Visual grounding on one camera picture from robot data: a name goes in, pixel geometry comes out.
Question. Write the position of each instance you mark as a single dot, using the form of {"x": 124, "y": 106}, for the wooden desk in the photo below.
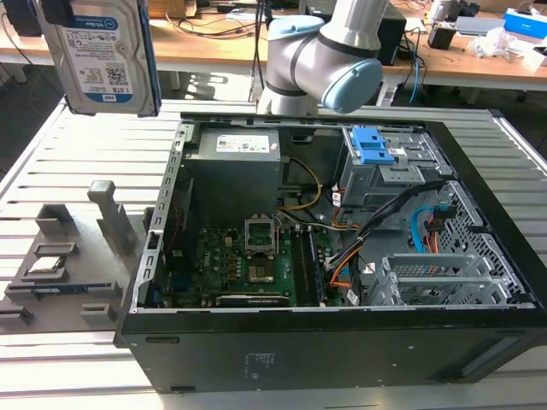
{"x": 470, "y": 64}
{"x": 205, "y": 47}

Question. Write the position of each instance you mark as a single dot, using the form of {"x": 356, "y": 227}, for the grey metal disk bay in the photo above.
{"x": 431, "y": 277}

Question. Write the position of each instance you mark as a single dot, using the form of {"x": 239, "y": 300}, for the black graphics card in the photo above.
{"x": 252, "y": 300}

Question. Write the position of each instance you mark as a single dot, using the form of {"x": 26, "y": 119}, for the hard disk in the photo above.
{"x": 102, "y": 60}

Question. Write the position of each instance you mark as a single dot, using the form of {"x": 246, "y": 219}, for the black RAM slot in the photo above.
{"x": 305, "y": 269}

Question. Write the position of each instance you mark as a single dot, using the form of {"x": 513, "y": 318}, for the large black box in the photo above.
{"x": 21, "y": 17}

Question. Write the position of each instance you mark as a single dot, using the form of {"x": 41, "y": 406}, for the CPU socket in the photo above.
{"x": 260, "y": 235}

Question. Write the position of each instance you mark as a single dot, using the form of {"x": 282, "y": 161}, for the grey laptop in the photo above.
{"x": 480, "y": 25}

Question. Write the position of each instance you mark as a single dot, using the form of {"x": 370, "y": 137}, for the grey power supply unit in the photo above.
{"x": 235, "y": 171}

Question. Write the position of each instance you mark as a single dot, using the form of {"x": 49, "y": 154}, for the blue and white box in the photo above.
{"x": 523, "y": 23}

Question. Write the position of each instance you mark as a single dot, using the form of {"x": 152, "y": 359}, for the white plastic bag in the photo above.
{"x": 500, "y": 42}

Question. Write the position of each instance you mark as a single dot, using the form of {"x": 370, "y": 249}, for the black power connector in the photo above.
{"x": 438, "y": 218}

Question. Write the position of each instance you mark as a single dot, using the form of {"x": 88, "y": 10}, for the green motherboard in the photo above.
{"x": 222, "y": 265}

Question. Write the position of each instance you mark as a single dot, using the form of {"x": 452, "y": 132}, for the square chipset heat sink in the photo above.
{"x": 260, "y": 273}

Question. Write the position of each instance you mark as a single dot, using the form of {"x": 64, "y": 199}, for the black open PC case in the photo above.
{"x": 299, "y": 359}

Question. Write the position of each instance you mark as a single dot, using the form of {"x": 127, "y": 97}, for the blue drive latch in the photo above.
{"x": 372, "y": 145}

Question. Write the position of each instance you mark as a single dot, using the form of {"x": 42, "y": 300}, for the black speaker box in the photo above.
{"x": 391, "y": 38}

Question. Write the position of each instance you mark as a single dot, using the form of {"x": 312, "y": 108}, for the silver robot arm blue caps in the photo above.
{"x": 316, "y": 55}

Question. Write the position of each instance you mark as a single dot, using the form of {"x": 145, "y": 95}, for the grey metal drive cage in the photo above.
{"x": 384, "y": 179}

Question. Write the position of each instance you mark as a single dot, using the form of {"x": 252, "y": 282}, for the silver CPU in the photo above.
{"x": 45, "y": 265}

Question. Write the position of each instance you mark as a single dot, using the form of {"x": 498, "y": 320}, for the RAM stick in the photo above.
{"x": 55, "y": 289}

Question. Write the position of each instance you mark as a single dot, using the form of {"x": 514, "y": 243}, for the grey parts rack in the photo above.
{"x": 85, "y": 273}

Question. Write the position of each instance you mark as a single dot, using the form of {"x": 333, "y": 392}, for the small black box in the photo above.
{"x": 441, "y": 36}

